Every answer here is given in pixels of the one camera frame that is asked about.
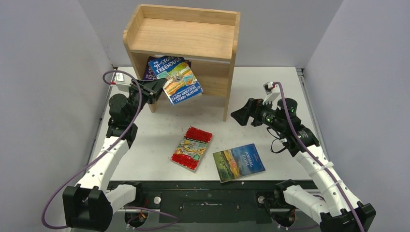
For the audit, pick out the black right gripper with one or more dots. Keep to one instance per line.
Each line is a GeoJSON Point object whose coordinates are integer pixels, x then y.
{"type": "Point", "coordinates": [254, 111]}

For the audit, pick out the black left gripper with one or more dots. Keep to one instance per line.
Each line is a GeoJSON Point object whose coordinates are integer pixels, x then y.
{"type": "Point", "coordinates": [157, 86]}

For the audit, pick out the purple 52-storey treehouse book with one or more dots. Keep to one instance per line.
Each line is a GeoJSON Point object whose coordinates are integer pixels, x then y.
{"type": "Point", "coordinates": [149, 73]}

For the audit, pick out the blue 91-storey treehouse book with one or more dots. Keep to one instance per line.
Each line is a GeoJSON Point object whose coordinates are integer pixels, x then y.
{"type": "Point", "coordinates": [181, 84]}

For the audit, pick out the animal farm book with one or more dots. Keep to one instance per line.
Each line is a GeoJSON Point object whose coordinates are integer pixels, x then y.
{"type": "Point", "coordinates": [238, 162]}

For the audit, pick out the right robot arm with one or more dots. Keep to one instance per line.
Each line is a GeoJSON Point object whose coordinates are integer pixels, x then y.
{"type": "Point", "coordinates": [317, 166]}

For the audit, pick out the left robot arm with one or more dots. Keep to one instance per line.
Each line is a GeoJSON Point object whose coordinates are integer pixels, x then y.
{"type": "Point", "coordinates": [88, 205]}

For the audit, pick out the red treehouse book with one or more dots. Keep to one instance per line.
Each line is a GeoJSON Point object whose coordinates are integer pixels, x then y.
{"type": "Point", "coordinates": [192, 148]}

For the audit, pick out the wooden shelf unit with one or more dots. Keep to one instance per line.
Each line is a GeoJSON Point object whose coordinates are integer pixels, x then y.
{"type": "Point", "coordinates": [206, 37]}

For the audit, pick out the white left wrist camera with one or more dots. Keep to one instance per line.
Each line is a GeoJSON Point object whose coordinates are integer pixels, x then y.
{"type": "Point", "coordinates": [120, 83]}

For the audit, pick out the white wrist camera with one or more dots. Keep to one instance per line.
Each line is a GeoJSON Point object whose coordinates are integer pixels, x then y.
{"type": "Point", "coordinates": [120, 83]}
{"type": "Point", "coordinates": [272, 90]}

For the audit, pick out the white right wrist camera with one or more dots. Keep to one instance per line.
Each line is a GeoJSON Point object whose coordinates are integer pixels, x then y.
{"type": "Point", "coordinates": [272, 90]}

